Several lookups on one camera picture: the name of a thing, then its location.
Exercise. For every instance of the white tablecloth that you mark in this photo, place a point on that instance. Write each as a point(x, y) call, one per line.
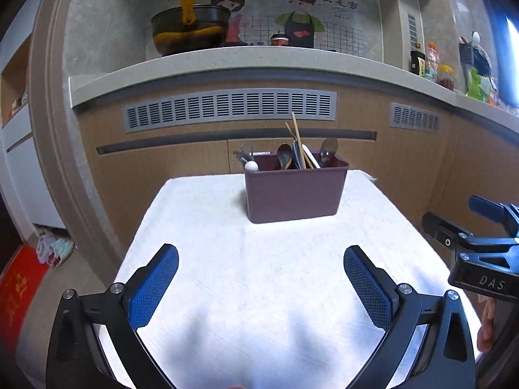
point(243, 271)

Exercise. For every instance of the cartoon wall poster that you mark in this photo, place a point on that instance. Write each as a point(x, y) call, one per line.
point(300, 24)

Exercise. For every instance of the dark blue hanging holder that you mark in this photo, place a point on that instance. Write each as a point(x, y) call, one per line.
point(467, 52)

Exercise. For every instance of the small grey vent grille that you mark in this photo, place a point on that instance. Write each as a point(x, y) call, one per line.
point(415, 118)

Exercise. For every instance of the narrow wall grille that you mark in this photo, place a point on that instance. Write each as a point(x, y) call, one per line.
point(412, 28)

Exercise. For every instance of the maroon utensil holder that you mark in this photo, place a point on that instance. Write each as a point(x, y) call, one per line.
point(292, 194)

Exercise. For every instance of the white ball-tipped utensil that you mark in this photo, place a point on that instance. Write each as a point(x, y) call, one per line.
point(252, 166)

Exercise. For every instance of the crumpled cloth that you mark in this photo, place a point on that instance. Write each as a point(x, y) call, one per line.
point(54, 249)

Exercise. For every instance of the dark brown spoon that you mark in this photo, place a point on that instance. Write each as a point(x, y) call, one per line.
point(284, 154)

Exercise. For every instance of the wooden chopstick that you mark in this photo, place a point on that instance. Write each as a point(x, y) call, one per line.
point(290, 130)
point(298, 133)

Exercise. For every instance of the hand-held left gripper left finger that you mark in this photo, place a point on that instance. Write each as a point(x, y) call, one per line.
point(156, 285)

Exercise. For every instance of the clear bottle with orange cap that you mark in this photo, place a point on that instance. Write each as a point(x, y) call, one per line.
point(432, 63)

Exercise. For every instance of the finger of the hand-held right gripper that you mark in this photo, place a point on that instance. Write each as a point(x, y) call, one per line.
point(486, 206)
point(444, 231)

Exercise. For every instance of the wide grey vent grille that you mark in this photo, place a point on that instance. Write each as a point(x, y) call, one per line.
point(227, 109)

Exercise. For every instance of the green plastic bag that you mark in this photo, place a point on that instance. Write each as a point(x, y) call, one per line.
point(478, 87)

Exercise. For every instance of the light stone countertop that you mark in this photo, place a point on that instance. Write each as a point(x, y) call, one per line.
point(243, 58)

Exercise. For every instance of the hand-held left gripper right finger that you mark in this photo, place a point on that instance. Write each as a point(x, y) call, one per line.
point(371, 287)

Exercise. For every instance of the red floor mat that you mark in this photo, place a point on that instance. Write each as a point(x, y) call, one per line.
point(20, 291)

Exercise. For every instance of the white shelf cabinet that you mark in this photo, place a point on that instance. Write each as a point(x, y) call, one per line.
point(28, 178)

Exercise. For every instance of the black bottle with yellow label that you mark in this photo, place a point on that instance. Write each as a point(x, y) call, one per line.
point(417, 64)

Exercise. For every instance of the wooden door frame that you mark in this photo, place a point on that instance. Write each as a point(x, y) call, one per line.
point(52, 129)

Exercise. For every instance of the red jar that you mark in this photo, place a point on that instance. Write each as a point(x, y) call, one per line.
point(446, 77)

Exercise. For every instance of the red lidded cup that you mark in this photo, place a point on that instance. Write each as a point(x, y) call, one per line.
point(279, 40)

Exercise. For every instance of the wooden kitchen cabinet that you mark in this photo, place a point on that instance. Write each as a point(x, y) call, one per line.
point(162, 166)

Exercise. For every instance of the person's right hand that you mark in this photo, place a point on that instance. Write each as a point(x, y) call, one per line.
point(487, 328)

